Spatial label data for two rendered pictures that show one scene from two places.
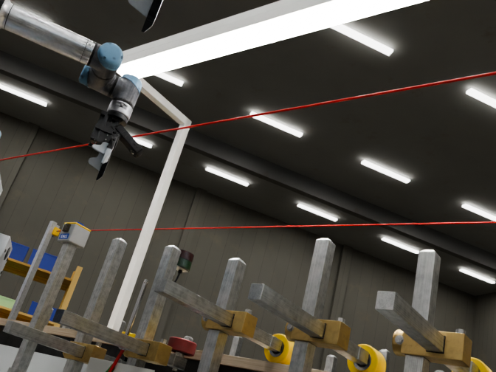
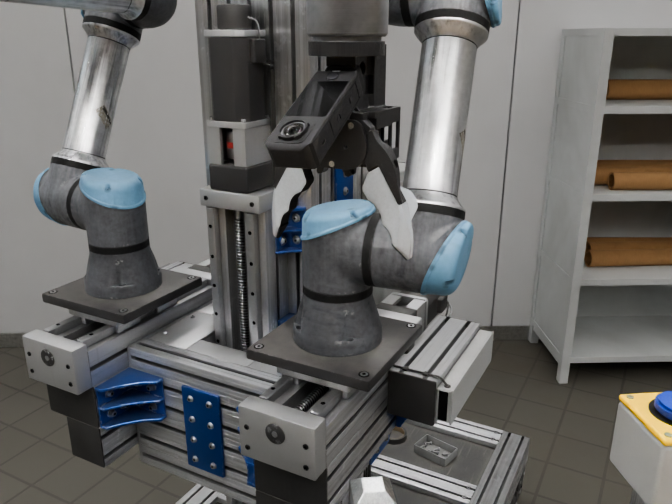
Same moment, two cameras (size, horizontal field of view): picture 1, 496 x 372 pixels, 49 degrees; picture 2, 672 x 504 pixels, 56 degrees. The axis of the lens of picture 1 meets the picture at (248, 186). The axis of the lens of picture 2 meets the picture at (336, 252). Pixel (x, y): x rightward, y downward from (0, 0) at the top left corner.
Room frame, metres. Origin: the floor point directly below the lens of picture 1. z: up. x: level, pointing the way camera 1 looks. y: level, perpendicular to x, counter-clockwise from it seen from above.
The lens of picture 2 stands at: (1.98, 0.01, 1.52)
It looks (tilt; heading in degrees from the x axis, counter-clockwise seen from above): 19 degrees down; 132
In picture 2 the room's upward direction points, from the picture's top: straight up
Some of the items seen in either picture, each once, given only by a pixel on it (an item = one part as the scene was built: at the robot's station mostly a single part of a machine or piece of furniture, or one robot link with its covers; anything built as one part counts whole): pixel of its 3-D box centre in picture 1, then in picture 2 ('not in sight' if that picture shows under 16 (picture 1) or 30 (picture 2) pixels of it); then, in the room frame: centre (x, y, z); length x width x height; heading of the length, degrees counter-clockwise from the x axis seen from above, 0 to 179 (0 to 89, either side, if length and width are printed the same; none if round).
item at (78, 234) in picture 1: (74, 236); (671, 451); (1.88, 0.54, 1.18); 0.07 x 0.07 x 0.08; 48
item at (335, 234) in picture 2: not in sight; (341, 243); (1.33, 0.73, 1.20); 0.13 x 0.12 x 0.14; 21
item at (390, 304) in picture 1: (437, 343); not in sight; (1.00, -0.42, 0.95); 0.50 x 0.04 x 0.04; 138
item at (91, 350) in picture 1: (83, 353); not in sight; (1.69, 0.33, 0.81); 0.14 x 0.06 x 0.05; 48
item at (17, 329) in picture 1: (73, 350); not in sight; (1.65, 0.35, 0.81); 0.44 x 0.03 x 0.04; 138
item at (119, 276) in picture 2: not in sight; (121, 261); (0.85, 0.60, 1.09); 0.15 x 0.15 x 0.10
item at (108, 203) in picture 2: not in sight; (112, 205); (0.84, 0.60, 1.20); 0.13 x 0.12 x 0.14; 7
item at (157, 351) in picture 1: (146, 351); not in sight; (1.53, 0.14, 0.85); 0.14 x 0.06 x 0.05; 48
